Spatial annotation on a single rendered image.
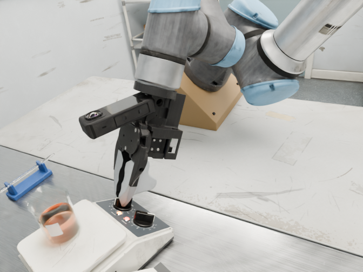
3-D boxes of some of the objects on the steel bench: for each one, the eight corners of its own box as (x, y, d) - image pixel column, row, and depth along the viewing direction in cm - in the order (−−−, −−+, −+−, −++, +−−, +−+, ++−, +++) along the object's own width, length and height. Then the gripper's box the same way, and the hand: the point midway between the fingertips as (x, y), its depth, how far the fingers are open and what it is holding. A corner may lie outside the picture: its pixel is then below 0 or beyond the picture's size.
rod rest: (44, 169, 73) (39, 157, 71) (53, 173, 71) (47, 161, 69) (6, 196, 66) (-1, 184, 64) (15, 201, 64) (8, 189, 62)
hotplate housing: (129, 204, 60) (120, 174, 55) (176, 239, 52) (170, 206, 47) (19, 289, 47) (-3, 258, 43) (59, 352, 39) (36, 321, 35)
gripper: (196, 96, 49) (166, 215, 53) (166, 86, 56) (141, 191, 60) (151, 87, 43) (120, 219, 48) (124, 77, 51) (100, 192, 55)
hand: (119, 197), depth 52 cm, fingers closed, pressing on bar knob
